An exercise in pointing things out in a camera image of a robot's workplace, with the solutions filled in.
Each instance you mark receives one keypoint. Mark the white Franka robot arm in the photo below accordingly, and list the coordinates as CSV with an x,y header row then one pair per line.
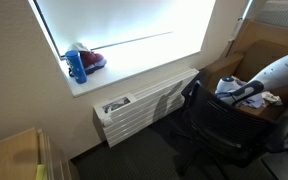
x,y
280,73

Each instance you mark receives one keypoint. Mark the black mesh office chair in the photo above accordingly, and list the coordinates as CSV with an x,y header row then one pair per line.
x,y
227,126

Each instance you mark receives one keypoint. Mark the red and white shoe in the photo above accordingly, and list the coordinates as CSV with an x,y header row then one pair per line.
x,y
92,60

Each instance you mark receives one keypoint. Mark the white framed window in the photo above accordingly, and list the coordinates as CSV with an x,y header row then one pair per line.
x,y
127,30

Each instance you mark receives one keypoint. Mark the blue water bottle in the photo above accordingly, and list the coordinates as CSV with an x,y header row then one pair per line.
x,y
76,66

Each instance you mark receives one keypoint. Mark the white patterned cloth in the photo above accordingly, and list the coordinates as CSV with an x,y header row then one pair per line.
x,y
272,98

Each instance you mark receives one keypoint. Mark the yellow sticky note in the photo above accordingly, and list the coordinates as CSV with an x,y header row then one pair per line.
x,y
40,172

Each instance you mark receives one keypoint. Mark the light wooden dresser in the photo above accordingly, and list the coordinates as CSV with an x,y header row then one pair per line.
x,y
14,156

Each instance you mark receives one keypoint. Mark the white wall heater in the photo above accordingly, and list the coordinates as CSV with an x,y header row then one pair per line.
x,y
144,106

